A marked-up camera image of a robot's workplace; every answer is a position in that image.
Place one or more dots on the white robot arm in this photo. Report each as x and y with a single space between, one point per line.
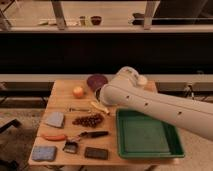
191 115

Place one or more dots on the green plastic tray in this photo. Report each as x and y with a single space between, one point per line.
140 136

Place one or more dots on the red-brown bowl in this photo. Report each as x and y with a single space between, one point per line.
97 94

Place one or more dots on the purple bowl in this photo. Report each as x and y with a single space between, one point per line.
96 81

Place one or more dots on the yellow banana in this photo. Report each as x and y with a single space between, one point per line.
100 107

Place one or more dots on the yellow-red apple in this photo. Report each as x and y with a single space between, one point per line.
78 92

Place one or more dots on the white cup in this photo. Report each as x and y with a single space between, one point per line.
142 81

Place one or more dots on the bunch of dark grapes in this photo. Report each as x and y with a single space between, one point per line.
89 121

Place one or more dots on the metal fork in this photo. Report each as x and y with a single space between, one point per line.
80 109

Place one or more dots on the wooden table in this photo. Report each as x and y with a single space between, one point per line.
60 100

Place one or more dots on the grey-blue sponge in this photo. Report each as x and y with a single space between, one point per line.
55 119

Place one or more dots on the dark bowl on shelf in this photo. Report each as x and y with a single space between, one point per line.
96 20

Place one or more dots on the black rectangular block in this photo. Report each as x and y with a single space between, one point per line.
96 153

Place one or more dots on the orange carrot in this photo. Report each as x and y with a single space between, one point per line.
54 138

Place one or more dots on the small cup on shelf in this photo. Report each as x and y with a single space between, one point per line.
82 20

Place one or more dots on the blue sponge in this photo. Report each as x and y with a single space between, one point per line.
44 153

